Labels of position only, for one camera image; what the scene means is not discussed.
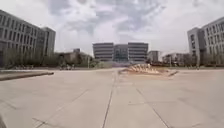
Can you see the wide banded building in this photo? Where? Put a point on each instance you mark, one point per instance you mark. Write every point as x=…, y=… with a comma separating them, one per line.
x=104, y=51

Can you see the grey paved plaza ground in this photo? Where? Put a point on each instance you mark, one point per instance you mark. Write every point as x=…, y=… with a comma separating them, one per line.
x=110, y=100

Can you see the low brown building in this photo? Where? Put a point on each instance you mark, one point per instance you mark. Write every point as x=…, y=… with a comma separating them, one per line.
x=71, y=57

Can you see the group of low pale buildings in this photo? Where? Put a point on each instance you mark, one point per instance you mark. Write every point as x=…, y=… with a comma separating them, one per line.
x=173, y=58

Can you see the row of small trees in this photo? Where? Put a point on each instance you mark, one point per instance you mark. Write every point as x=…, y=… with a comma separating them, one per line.
x=23, y=59

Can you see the low raised kerb strip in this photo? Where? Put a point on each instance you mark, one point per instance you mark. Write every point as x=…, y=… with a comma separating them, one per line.
x=23, y=75

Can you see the long grey office building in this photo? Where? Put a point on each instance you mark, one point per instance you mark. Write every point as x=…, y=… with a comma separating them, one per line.
x=20, y=33

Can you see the tall pale grey building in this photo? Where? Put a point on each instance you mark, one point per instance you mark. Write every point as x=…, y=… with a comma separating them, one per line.
x=208, y=36

